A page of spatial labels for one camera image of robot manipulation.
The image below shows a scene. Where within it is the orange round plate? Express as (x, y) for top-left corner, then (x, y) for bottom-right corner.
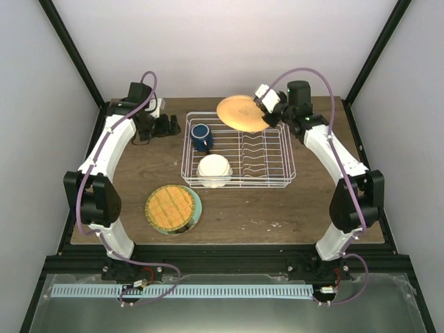
(216, 95), (269, 133)

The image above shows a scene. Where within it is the dark blue ceramic mug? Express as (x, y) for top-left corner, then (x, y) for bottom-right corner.
(190, 123), (214, 155)

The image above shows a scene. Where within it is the white wire dish rack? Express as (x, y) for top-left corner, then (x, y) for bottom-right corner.
(181, 112), (296, 188)

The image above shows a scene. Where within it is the white scalloped bowl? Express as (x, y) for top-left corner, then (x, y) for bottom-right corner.
(197, 154), (233, 189)

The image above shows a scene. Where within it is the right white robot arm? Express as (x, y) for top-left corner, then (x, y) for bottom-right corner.
(255, 80), (384, 280)

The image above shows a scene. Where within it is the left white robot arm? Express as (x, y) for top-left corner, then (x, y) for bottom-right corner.
(63, 82), (181, 280)

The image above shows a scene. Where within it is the yellow patterned plate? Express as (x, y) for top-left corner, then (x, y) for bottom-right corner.
(144, 185), (195, 230)

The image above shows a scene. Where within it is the light teal plate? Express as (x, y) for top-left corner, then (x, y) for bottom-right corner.
(152, 185), (204, 235)

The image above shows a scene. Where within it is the light blue slotted strip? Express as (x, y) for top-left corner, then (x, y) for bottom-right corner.
(50, 284), (314, 300)

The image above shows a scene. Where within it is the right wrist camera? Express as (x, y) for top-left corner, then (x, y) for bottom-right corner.
(253, 84), (281, 113)

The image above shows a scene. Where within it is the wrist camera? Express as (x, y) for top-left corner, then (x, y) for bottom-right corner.
(253, 84), (281, 113)
(145, 98), (165, 118)

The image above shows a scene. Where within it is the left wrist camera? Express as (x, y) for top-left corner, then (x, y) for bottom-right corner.
(145, 98), (165, 118)

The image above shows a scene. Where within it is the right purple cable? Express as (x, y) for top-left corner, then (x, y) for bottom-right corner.
(268, 67), (368, 306)

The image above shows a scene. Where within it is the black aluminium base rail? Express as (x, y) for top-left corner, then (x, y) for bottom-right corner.
(41, 244), (411, 278)

